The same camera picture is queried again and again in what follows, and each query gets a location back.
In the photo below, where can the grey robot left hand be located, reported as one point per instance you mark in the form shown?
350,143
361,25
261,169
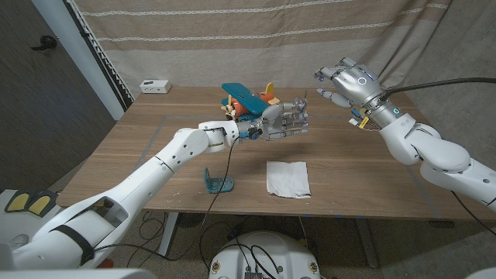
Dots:
275,124

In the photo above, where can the beige striped curtain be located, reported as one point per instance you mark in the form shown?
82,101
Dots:
232,50

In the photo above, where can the teal and orange toy airplane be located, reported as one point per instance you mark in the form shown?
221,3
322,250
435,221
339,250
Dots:
244,97

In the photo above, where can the yellow and black foot pedal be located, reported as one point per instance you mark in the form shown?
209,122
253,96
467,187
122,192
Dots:
17,201
43,201

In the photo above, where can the white tissue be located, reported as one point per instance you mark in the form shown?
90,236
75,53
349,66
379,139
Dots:
287,179

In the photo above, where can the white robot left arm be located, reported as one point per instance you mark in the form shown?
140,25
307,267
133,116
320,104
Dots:
182,147

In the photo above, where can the white door frame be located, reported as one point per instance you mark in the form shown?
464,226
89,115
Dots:
77,50

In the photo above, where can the white power strip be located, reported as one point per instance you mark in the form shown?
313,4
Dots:
155,86

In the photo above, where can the white table leg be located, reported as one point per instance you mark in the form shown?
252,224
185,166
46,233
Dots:
167,236

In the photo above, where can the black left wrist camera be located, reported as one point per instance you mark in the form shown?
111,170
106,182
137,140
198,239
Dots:
254,134

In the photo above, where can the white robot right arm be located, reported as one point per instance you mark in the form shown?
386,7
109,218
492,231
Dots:
438,153

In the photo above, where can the dark wooden door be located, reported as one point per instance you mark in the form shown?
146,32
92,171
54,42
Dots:
38,116

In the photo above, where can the teal toy flip phone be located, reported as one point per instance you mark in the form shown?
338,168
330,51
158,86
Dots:
217,185

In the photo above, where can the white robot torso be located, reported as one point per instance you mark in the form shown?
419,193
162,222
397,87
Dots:
267,255

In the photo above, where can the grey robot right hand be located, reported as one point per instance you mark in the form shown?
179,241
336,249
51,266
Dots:
356,83

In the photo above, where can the red floor object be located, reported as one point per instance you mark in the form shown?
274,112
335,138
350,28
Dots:
105,264

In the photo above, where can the grey table leg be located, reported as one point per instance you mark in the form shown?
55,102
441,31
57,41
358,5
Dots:
366,244

